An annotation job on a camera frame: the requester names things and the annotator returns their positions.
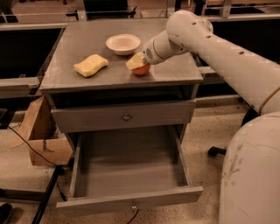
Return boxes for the black cable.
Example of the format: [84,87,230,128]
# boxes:
[7,125,67,202]

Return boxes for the cardboard box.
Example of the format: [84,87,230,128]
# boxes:
[10,96,73,166]

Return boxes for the grey open middle drawer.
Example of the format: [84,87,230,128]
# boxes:
[57,126,203,217]

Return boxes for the white bowl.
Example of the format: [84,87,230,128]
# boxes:
[106,34,141,56]

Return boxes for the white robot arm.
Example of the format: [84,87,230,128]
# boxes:
[126,10,280,224]

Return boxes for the grey top drawer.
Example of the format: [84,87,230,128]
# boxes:
[52,100,196,133]

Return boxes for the black office chair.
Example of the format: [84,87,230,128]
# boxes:
[207,108,259,157]

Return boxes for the grey drawer cabinet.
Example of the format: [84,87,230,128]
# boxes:
[39,17,205,218]

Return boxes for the black shoe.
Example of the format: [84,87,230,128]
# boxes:
[0,203,13,224]

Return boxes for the red apple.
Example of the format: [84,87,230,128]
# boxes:
[132,63,151,76]

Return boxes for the yellow sponge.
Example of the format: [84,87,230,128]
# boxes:
[73,54,109,78]

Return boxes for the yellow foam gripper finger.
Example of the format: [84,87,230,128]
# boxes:
[126,52,146,71]

